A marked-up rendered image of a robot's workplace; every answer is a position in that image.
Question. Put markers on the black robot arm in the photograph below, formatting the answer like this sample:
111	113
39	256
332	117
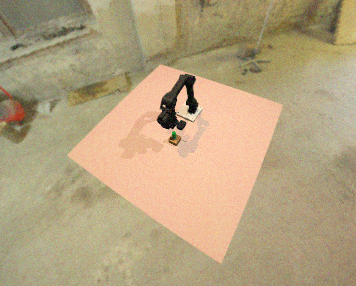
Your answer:
170	98

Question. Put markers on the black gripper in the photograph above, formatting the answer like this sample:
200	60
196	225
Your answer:
180	124

